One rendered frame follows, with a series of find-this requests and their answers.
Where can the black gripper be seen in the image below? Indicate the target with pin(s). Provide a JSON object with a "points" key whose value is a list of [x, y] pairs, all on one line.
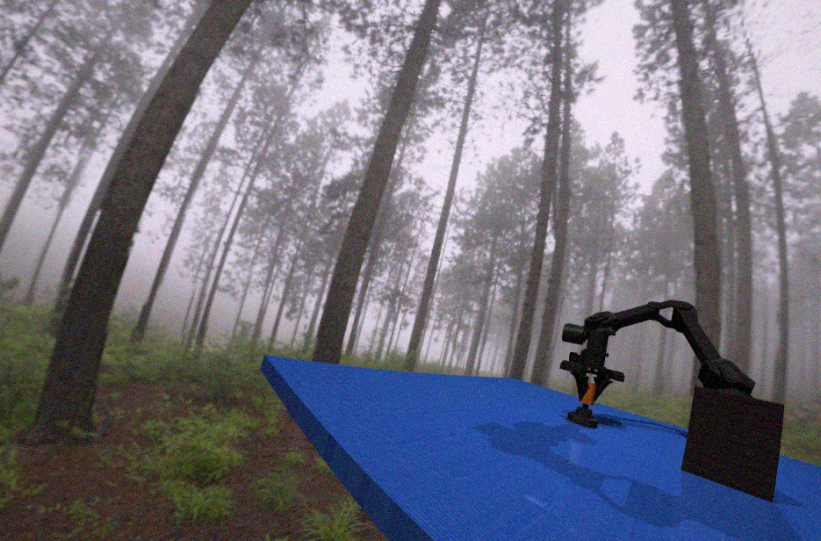
{"points": [[594, 359]]}

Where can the orange knob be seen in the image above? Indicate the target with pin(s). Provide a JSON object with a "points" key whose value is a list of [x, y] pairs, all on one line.
{"points": [[589, 394]]}

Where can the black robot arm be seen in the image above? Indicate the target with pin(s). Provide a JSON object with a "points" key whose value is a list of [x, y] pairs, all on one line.
{"points": [[716, 373]]}

